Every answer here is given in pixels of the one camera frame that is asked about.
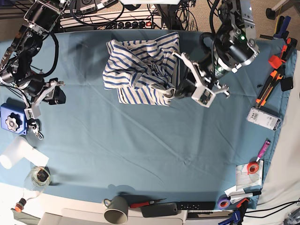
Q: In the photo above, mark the small black square block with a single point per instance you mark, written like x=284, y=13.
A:
x=286, y=84

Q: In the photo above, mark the black smartphone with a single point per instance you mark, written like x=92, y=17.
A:
x=159, y=210

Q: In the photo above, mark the grey ceramic mug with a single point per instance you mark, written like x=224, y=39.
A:
x=116, y=210

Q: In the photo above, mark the clear glass bottle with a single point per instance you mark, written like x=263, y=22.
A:
x=35, y=183

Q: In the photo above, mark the purple glue tube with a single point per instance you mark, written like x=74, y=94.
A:
x=263, y=150

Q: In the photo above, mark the orange black clamp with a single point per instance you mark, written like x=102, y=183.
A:
x=286, y=51

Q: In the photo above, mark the metal key ring clip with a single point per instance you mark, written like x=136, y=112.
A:
x=34, y=126

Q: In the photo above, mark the orange black utility knife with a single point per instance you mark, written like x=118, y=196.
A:
x=272, y=81

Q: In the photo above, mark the blue clamp at top right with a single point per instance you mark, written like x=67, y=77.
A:
x=281, y=31

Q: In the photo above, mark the red handled screwdriver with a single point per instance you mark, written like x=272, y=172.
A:
x=142, y=204

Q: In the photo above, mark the printed paper map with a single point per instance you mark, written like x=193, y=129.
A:
x=245, y=181

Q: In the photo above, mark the blue white striped T-shirt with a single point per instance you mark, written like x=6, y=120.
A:
x=143, y=71

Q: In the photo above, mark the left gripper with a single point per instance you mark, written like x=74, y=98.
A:
x=199, y=92

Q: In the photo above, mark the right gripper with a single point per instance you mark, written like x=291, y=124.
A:
x=50, y=92

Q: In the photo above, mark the blue box with knob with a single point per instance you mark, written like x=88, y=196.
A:
x=13, y=119

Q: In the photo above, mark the clear plastic screw box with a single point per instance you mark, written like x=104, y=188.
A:
x=263, y=119

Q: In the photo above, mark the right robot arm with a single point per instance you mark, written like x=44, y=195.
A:
x=15, y=66

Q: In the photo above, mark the black marker pen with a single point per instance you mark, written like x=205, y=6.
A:
x=245, y=195

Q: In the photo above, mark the frosted plastic cup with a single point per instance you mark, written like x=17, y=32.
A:
x=16, y=150

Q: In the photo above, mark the black power strip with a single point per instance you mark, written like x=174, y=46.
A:
x=149, y=22

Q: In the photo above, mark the red tape roll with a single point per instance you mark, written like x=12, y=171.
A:
x=252, y=167

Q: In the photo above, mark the blue black bar clamp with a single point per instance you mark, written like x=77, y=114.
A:
x=238, y=214

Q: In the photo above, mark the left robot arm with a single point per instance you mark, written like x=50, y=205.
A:
x=230, y=45

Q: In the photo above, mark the purple tape roll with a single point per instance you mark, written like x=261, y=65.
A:
x=223, y=203

